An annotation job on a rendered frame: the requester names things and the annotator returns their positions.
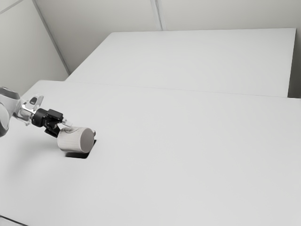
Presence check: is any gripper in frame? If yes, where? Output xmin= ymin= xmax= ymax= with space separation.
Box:
xmin=32 ymin=108 xmax=72 ymax=138

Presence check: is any white mug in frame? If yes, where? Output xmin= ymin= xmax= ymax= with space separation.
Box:
xmin=57 ymin=126 xmax=97 ymax=153

